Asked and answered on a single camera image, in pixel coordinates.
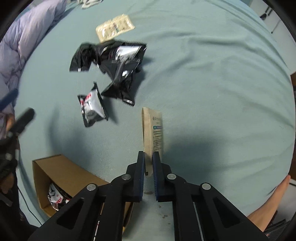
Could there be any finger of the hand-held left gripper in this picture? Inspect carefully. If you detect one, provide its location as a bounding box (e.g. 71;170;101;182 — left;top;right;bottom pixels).
8;108;35;137
0;89;19;110

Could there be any brown cardboard box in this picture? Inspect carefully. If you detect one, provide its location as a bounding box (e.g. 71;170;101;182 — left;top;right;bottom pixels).
32;154;134;227

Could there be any black cable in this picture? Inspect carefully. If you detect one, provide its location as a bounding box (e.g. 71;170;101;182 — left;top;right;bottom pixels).
18;187;45;227

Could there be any white antler snack packet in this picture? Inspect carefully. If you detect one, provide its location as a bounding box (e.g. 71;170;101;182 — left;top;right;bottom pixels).
47;183;71;211

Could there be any grey crumpled garment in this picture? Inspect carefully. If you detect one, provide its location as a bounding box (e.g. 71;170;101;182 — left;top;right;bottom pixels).
77;0;103;10

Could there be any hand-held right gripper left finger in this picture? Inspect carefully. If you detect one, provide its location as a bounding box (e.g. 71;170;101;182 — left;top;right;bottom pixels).
28;151;146;241

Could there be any lilac duvet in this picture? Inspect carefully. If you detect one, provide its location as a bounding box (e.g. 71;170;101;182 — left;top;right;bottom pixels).
0;0;68;112

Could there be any black laptop keyboard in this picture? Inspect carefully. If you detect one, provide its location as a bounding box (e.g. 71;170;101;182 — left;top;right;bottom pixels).
265;218;289;235

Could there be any white cabinet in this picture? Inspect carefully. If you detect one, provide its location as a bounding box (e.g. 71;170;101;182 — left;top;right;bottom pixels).
251;0;289;40

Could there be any person's left hand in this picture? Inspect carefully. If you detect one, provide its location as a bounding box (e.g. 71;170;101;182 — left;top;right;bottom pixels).
0;174;15;194

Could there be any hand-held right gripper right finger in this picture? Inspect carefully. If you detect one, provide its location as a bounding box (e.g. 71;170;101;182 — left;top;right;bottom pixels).
152;151;269;241

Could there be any pile of antler-print packets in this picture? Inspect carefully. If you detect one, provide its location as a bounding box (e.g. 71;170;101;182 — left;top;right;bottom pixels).
69;40;148;128

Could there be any beige printed sachet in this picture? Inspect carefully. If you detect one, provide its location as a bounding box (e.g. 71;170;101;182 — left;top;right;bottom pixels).
95;14;136;43
142;107;163;176

